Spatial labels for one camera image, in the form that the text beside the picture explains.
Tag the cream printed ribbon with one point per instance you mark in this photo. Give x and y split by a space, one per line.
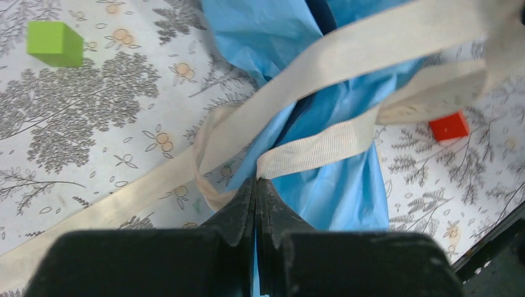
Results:
410 31

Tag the small green cube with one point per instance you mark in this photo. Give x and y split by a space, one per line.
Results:
54 43

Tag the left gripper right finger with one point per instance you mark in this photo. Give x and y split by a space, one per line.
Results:
294 259

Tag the red block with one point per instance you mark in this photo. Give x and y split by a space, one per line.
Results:
450 127

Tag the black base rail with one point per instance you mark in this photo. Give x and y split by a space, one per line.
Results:
494 266

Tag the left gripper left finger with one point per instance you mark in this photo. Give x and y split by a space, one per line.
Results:
214 259

